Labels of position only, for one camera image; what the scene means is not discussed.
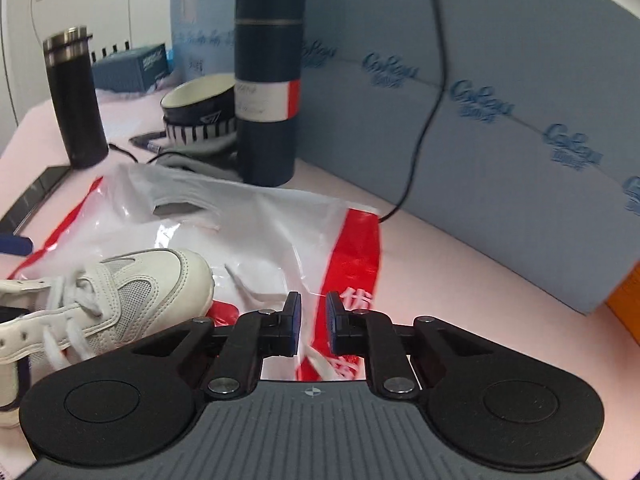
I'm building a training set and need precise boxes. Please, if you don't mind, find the small blue box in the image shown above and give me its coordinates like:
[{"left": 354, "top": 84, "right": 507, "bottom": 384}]
[{"left": 91, "top": 43, "right": 169, "bottom": 93}]

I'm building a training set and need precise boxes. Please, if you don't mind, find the white striped bowl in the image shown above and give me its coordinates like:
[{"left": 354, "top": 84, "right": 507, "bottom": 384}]
[{"left": 162, "top": 115, "right": 239, "bottom": 149}]

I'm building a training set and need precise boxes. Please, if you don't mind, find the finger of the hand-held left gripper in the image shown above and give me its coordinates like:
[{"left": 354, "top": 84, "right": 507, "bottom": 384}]
[{"left": 0, "top": 234, "right": 32, "bottom": 256}]

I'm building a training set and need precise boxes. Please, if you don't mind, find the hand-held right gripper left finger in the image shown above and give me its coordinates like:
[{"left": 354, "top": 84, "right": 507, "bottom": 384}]
[{"left": 132, "top": 291, "right": 302, "bottom": 401}]

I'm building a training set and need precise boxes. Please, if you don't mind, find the red and white plastic bag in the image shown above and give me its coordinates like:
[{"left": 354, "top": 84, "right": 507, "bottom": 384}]
[{"left": 7, "top": 162, "right": 383, "bottom": 382}]

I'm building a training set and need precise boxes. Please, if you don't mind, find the thin black cable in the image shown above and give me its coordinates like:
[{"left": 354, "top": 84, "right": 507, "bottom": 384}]
[{"left": 107, "top": 142, "right": 236, "bottom": 167}]

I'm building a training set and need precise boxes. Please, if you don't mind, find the hanging black cable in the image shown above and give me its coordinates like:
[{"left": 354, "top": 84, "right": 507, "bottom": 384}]
[{"left": 377, "top": 0, "right": 452, "bottom": 224}]

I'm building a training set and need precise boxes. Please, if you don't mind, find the orange cardboard box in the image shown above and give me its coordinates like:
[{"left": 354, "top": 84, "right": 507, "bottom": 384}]
[{"left": 605, "top": 262, "right": 640, "bottom": 342}]

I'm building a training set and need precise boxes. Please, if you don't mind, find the white sneaker shoe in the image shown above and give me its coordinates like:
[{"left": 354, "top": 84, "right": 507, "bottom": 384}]
[{"left": 0, "top": 248, "right": 216, "bottom": 429}]

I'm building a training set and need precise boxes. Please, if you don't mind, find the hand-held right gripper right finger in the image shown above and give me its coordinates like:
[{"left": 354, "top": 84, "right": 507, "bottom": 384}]
[{"left": 326, "top": 291, "right": 493, "bottom": 401}]

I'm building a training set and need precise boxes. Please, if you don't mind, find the black router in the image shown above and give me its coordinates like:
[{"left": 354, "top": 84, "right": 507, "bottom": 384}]
[{"left": 90, "top": 40, "right": 134, "bottom": 59}]

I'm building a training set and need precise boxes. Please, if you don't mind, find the black steel thermos tumbler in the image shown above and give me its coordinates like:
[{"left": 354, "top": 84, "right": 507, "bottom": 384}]
[{"left": 42, "top": 26, "right": 110, "bottom": 170}]

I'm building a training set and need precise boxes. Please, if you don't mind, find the dark blue vacuum bottle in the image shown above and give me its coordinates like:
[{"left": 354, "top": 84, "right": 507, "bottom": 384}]
[{"left": 235, "top": 0, "right": 307, "bottom": 188}]

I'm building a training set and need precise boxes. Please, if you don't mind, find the black marker pen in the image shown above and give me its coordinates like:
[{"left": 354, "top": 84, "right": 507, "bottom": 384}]
[{"left": 129, "top": 132, "right": 172, "bottom": 154}]

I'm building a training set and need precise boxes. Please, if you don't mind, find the dark blue bowl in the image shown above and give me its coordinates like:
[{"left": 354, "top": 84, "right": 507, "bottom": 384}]
[{"left": 160, "top": 73, "right": 237, "bottom": 127}]

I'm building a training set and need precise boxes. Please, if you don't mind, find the light blue carton white label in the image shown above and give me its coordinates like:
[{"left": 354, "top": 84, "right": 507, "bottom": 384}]
[{"left": 169, "top": 0, "right": 242, "bottom": 82}]

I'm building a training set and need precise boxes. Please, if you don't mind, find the black smartphone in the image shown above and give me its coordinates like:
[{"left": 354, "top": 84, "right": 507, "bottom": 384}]
[{"left": 0, "top": 164, "right": 72, "bottom": 234}]

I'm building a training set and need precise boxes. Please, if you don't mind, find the large light blue carton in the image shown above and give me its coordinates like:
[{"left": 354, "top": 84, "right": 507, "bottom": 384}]
[{"left": 295, "top": 0, "right": 640, "bottom": 317}]

